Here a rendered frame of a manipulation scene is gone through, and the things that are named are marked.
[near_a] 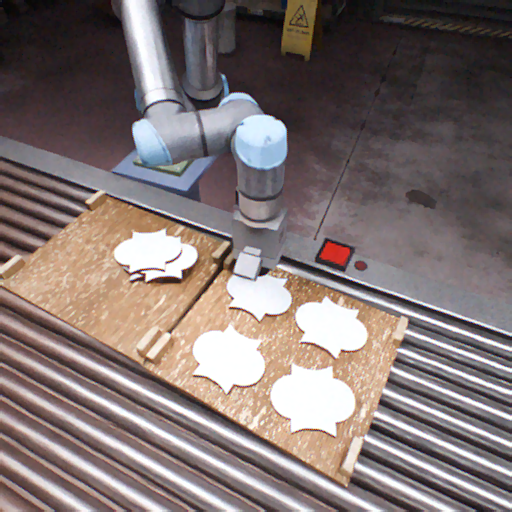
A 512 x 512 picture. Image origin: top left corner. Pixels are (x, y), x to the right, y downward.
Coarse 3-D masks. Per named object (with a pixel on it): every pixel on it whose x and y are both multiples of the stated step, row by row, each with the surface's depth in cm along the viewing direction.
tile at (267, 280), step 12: (264, 276) 92; (228, 288) 90; (240, 288) 90; (252, 288) 90; (264, 288) 90; (276, 288) 90; (240, 300) 88; (252, 300) 88; (264, 300) 88; (276, 300) 88; (288, 300) 88; (252, 312) 86; (264, 312) 86; (276, 312) 86
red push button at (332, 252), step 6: (330, 246) 101; (336, 246) 101; (324, 252) 100; (330, 252) 100; (336, 252) 100; (342, 252) 100; (348, 252) 100; (324, 258) 98; (330, 258) 98; (336, 258) 98; (342, 258) 98; (342, 264) 97
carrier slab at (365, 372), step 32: (224, 288) 91; (288, 288) 91; (320, 288) 91; (192, 320) 86; (224, 320) 86; (288, 320) 86; (384, 320) 86; (192, 352) 81; (288, 352) 81; (320, 352) 81; (384, 352) 81; (192, 384) 76; (256, 384) 76; (352, 384) 76; (384, 384) 76; (256, 416) 72; (352, 416) 72; (288, 448) 69; (320, 448) 69
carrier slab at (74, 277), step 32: (96, 224) 105; (128, 224) 105; (160, 224) 105; (32, 256) 98; (64, 256) 98; (96, 256) 98; (32, 288) 91; (64, 288) 91; (96, 288) 91; (128, 288) 91; (160, 288) 91; (192, 288) 91; (64, 320) 86; (96, 320) 86; (128, 320) 86; (160, 320) 86; (128, 352) 81
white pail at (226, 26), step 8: (224, 8) 397; (232, 8) 393; (224, 16) 378; (232, 16) 384; (224, 24) 385; (232, 24) 389; (224, 32) 390; (232, 32) 395; (224, 40) 395; (232, 40) 400; (224, 48) 401; (232, 48) 405
